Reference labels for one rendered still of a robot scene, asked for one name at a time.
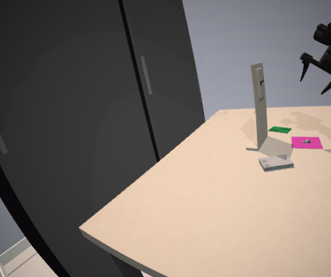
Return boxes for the translucent pink square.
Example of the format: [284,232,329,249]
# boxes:
[291,136,322,149]

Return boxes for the green square patch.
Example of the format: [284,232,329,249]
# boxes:
[268,127,292,134]

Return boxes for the beige socket panel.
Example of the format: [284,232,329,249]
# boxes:
[245,62,268,151]

